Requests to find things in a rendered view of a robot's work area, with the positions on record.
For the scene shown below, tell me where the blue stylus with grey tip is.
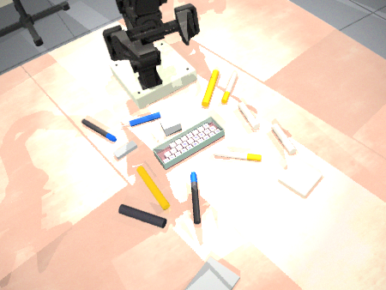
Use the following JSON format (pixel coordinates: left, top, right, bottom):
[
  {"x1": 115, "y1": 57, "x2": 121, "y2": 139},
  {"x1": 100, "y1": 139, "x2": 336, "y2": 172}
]
[{"x1": 120, "y1": 112, "x2": 161, "y2": 127}]

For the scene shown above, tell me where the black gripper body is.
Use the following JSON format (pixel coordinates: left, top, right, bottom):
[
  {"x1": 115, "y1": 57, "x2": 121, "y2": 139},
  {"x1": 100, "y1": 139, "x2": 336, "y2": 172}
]
[{"x1": 102, "y1": 3, "x2": 200, "y2": 62}]

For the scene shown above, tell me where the dark grey cylinder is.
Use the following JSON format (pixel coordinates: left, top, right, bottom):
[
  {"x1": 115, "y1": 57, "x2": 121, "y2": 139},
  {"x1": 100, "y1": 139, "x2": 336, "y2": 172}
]
[{"x1": 118, "y1": 204, "x2": 167, "y2": 228}]

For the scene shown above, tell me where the grey and blue marker pen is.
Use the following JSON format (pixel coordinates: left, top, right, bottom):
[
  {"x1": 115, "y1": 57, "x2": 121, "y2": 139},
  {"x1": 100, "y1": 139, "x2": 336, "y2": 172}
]
[
  {"x1": 190, "y1": 172, "x2": 201, "y2": 225},
  {"x1": 81, "y1": 118, "x2": 117, "y2": 142}
]

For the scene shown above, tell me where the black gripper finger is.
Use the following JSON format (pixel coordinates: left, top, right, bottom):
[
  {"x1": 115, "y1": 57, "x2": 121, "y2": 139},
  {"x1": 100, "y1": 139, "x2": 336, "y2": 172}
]
[
  {"x1": 110, "y1": 29, "x2": 141, "y2": 62},
  {"x1": 176, "y1": 9, "x2": 196, "y2": 46}
]

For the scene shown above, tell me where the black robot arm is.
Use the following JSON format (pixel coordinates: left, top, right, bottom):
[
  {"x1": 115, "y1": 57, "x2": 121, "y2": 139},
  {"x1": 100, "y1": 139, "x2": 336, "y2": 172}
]
[{"x1": 116, "y1": 0, "x2": 167, "y2": 90}]

